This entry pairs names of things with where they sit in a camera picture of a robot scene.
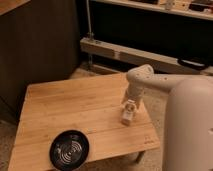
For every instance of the wooden shelf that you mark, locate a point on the wooden shelf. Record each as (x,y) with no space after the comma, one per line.
(156,8)

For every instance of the grey metal beam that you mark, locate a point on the grey metal beam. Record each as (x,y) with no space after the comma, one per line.
(138,57)

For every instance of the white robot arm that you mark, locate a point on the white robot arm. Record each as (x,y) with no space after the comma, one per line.
(188,125)

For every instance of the wooden table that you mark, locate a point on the wooden table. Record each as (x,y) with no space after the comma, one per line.
(91,105)

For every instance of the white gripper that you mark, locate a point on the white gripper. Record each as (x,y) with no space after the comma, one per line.
(133,93)

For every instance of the small white plastic bottle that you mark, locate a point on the small white plastic bottle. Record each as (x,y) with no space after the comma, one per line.
(129,110)

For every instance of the black handle object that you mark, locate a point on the black handle object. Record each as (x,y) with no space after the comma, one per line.
(192,65)

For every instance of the metal pole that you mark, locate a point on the metal pole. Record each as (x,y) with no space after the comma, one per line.
(90,32)

